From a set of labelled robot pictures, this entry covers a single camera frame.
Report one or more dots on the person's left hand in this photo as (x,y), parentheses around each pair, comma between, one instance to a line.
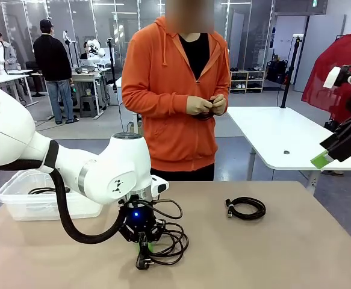
(220,105)

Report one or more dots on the grey workbench desk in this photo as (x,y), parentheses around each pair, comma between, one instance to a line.
(85,75)

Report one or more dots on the black camera tripod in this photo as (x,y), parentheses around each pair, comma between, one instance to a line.
(112,60)

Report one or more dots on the clear plastic storage bin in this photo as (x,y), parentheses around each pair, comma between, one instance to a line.
(27,207)

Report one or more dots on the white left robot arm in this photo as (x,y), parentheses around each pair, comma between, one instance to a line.
(109,168)

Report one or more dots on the large white table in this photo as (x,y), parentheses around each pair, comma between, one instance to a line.
(283,132)

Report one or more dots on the person's right forearm orange sleeve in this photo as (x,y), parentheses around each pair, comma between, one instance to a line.
(151,103)

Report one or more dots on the white background table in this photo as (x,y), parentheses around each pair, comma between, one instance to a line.
(9,77)

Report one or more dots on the black equipment bags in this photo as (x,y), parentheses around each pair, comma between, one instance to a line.
(276,72)

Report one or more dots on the person's left forearm orange sleeve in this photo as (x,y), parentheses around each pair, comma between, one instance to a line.
(227,93)

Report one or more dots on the black tripod pole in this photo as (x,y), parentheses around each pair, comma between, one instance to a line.
(289,78)

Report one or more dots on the person in grey hoodie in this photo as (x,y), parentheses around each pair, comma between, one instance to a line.
(9,54)

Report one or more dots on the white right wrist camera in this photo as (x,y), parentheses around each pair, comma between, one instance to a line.
(331,77)

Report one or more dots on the person in orange hoodie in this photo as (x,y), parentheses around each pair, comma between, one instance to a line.
(169,135)

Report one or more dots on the man with black cap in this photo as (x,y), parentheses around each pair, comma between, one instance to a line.
(51,57)

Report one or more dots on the wooden shoe shelf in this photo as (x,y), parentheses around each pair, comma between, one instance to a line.
(249,79)

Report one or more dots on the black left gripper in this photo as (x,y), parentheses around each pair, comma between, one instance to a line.
(137,222)

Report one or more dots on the person's right hand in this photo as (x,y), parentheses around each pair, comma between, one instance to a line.
(199,105)

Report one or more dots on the black office chair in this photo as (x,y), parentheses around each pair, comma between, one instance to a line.
(36,78)

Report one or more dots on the grey plastic stool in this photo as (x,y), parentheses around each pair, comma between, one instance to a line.
(88,100)

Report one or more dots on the seated person with mask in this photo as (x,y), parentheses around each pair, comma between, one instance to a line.
(88,51)

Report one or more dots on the white camera stand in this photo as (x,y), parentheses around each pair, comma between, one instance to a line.
(67,39)

